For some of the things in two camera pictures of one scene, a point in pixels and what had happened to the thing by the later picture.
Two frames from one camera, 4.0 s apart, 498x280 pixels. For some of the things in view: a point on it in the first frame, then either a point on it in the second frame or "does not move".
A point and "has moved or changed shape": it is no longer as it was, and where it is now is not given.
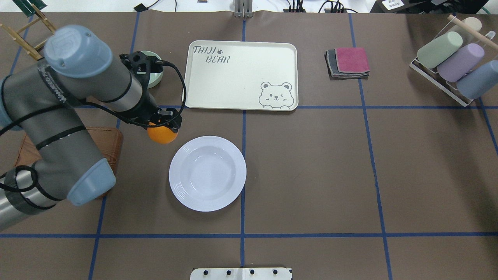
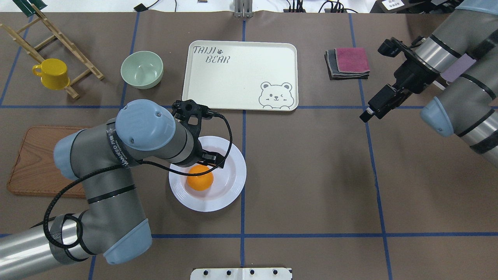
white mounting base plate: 241,273 does not move
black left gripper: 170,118 -> 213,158
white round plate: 207,173 does not move
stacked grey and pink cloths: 347,63 does not move
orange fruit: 161,134 has moved or changed shape
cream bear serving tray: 241,75 does not move
